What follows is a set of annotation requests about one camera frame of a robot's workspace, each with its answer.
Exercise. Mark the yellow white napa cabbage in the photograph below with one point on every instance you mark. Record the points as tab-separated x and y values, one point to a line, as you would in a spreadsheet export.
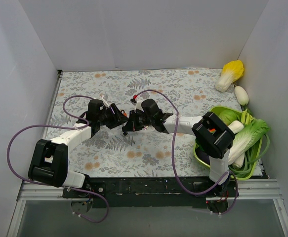
230	73

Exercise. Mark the floral table mat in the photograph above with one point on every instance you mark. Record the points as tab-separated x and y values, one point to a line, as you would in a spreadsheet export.
146	153

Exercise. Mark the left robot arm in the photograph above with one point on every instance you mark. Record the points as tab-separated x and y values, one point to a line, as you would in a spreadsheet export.
49	163

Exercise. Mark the white bok choy stalk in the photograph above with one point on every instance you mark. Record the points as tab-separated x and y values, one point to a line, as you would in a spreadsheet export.
236	126

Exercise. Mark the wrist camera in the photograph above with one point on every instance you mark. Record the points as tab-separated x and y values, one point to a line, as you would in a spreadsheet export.
136	102
106	101

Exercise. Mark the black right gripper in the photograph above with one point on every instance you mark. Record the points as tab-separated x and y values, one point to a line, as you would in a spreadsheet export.
135	121

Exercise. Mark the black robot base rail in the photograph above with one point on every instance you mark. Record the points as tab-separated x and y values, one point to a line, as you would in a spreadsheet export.
152	192

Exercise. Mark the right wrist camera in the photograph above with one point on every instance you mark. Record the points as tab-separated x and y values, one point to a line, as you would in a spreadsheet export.
136	102

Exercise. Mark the green leafy lettuce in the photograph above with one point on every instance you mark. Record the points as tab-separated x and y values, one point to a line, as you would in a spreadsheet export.
253	130

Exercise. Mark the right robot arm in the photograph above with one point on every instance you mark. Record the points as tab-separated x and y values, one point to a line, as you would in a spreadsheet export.
211	133

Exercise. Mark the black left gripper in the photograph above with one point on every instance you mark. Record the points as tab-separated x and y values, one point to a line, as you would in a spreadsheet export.
114	116

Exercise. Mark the green round cabbage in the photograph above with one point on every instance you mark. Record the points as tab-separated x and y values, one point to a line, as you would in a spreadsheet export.
228	116

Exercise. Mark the white radish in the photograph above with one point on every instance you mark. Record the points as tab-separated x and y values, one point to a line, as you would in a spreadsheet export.
241	95

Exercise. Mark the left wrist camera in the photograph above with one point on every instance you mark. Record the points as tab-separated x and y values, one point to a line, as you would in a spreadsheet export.
106	101

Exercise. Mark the purple eggplant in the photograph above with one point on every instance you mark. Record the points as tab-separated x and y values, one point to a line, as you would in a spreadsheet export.
204	157

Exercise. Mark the green plastic basket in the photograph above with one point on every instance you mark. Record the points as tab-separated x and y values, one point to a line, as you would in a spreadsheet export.
252	155

